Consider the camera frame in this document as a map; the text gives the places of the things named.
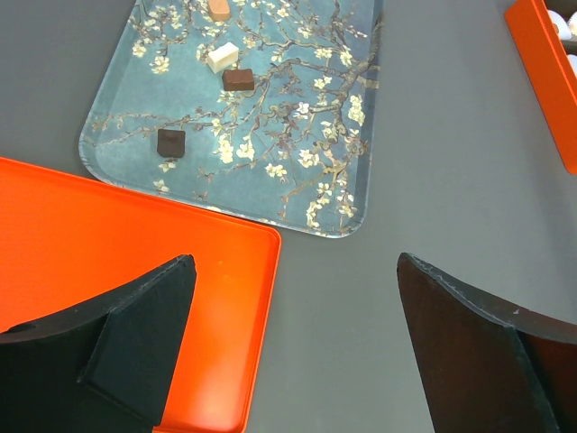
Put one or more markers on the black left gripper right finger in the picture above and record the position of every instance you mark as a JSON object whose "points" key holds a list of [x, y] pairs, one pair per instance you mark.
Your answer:
{"points": [[486, 364]]}

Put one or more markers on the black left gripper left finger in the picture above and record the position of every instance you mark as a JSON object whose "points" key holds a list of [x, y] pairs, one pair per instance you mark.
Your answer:
{"points": [[105, 364]]}

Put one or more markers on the dark square chocolate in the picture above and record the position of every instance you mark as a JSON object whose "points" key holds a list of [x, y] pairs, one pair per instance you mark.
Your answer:
{"points": [[171, 143]]}

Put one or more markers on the orange chocolate box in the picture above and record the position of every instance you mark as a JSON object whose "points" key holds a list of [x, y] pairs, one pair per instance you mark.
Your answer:
{"points": [[548, 67]]}

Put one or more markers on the brown block chocolate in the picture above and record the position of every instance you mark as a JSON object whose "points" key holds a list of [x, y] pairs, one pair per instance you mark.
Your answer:
{"points": [[238, 80]]}

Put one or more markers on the white block chocolate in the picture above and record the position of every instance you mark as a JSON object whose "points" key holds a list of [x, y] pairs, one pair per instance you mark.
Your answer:
{"points": [[222, 57]]}

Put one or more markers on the orange caramel chocolate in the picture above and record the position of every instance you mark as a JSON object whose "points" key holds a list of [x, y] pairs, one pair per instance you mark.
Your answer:
{"points": [[219, 10]]}

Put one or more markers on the orange box lid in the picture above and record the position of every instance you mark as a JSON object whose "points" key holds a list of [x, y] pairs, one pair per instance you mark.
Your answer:
{"points": [[67, 239]]}

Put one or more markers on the blue floral serving tray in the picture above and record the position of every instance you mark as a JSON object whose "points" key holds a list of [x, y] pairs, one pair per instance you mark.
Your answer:
{"points": [[294, 152]]}

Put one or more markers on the white paper cup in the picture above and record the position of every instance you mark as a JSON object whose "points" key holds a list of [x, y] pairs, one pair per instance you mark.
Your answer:
{"points": [[573, 62], [561, 27]]}

